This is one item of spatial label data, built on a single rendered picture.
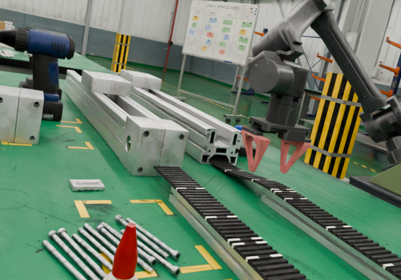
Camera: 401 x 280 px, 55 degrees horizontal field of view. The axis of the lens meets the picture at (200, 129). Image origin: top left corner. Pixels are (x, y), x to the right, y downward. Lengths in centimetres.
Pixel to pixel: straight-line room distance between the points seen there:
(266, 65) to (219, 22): 627
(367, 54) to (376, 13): 39
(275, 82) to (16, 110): 50
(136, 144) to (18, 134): 25
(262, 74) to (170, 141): 22
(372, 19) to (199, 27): 376
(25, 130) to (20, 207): 30
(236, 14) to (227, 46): 54
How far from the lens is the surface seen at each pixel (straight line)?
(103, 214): 57
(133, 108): 98
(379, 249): 61
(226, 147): 91
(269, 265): 46
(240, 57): 652
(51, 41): 104
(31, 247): 49
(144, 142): 72
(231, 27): 672
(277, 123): 72
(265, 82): 65
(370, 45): 420
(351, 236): 61
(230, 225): 53
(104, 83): 110
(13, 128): 84
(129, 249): 29
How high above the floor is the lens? 102
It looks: 11 degrees down
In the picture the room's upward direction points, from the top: 12 degrees clockwise
